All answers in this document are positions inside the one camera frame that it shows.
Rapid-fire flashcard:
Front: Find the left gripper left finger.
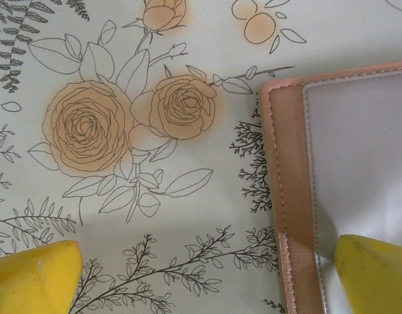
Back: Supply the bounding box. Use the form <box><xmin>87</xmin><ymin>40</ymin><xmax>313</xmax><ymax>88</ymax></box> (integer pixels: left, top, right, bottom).
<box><xmin>0</xmin><ymin>240</ymin><xmax>84</xmax><ymax>314</ymax></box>

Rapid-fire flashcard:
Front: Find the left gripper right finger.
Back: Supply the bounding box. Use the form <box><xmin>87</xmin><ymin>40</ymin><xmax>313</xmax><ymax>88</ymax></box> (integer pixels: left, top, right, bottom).
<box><xmin>333</xmin><ymin>234</ymin><xmax>402</xmax><ymax>314</ymax></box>

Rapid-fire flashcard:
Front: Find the pink card holder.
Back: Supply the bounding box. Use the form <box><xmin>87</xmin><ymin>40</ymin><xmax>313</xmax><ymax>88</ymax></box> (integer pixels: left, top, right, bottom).
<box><xmin>261</xmin><ymin>58</ymin><xmax>402</xmax><ymax>314</ymax></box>

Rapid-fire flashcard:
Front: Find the floral table cover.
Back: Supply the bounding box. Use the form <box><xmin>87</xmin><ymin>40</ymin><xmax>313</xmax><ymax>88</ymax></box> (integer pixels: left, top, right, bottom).
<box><xmin>0</xmin><ymin>0</ymin><xmax>402</xmax><ymax>314</ymax></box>

